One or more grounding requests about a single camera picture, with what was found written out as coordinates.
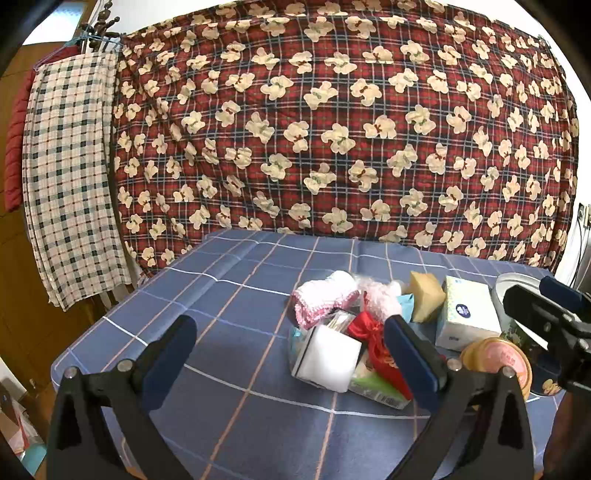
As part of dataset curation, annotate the teal box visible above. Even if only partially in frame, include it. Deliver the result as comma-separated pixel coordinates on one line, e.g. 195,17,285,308
23,443,47,476

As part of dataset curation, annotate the cardboard box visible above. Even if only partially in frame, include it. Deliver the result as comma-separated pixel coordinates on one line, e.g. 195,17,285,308
0,378,42,462

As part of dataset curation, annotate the red quilted jacket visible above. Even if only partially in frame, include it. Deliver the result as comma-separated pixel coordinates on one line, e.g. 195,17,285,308
4,69,38,213

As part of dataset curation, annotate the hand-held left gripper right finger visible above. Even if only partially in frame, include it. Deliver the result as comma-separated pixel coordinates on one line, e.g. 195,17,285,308
384,315,536,480

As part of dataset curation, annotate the yellow sponge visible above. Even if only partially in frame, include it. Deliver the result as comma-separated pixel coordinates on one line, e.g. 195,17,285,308
409,271,448,324

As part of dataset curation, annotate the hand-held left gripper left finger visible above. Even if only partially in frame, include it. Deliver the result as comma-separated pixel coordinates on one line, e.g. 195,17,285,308
46,315,198,480

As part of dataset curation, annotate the round metal tin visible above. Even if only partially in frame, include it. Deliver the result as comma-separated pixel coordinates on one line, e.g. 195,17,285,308
493,272,568,398

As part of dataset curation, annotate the white foam sponge block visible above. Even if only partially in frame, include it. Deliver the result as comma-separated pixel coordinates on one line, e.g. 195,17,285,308
291,324,363,393

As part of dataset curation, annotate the pink gingham cloth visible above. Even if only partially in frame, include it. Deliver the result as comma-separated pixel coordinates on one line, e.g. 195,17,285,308
291,270,361,326

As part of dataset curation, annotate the cotton swab bag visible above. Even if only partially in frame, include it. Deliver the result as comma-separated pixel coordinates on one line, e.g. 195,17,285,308
287,310,358,370

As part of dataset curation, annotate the clear bag with pink plush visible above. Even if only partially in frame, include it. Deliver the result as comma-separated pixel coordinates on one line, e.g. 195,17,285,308
355,274,407,324

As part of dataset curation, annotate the blue checked tablecloth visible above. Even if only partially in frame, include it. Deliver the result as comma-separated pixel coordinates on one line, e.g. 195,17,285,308
50,229,568,480

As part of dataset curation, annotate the wooden wardrobe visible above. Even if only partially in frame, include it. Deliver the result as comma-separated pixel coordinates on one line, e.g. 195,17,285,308
0,41,116,416

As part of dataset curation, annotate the person's right forearm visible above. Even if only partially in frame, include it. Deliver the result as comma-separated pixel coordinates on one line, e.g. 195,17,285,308
542,392,591,480

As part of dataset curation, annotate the green tissue packet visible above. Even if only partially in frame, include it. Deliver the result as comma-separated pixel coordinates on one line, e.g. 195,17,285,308
348,351,411,411

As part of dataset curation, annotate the red plaid bear-print blanket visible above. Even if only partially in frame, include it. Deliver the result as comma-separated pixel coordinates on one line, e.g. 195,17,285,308
111,0,580,280

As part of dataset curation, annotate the wooden coat rack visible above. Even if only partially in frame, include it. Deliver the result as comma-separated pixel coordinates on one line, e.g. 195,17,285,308
74,0,123,56

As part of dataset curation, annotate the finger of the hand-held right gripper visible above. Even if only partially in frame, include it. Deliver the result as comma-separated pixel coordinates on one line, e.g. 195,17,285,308
539,276,591,319
502,285,578,352

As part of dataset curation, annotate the white checked hanging cloth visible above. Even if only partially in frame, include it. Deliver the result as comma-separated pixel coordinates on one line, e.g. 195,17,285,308
22,51,134,311

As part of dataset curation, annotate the round tin lid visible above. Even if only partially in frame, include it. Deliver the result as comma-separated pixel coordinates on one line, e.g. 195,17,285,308
459,337,533,400

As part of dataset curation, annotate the teal cloth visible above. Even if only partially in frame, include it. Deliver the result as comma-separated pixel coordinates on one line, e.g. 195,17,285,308
397,293,419,324

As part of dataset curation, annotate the white tissue box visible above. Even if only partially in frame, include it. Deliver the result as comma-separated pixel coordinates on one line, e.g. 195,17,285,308
434,275,503,352

